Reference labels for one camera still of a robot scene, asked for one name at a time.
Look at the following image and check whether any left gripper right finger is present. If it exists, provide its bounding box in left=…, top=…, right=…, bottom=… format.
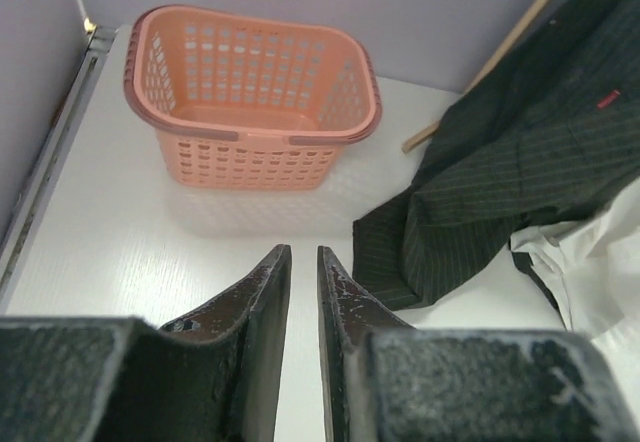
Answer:
left=317, top=247, right=630, bottom=441

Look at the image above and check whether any white shirt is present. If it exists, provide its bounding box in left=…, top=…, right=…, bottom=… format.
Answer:
left=510, top=181, right=639, bottom=339

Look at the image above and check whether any pink plastic basket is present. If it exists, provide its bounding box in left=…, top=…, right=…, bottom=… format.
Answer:
left=123, top=5, right=382, bottom=191

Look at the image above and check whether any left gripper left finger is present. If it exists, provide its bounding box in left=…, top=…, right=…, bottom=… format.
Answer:
left=1, top=245, right=292, bottom=441

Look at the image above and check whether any dark striped shirt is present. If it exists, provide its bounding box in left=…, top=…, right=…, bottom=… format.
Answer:
left=353, top=0, right=639, bottom=310

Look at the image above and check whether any wooden clothes rack frame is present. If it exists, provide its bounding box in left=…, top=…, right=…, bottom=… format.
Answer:
left=400, top=0, right=551, bottom=154

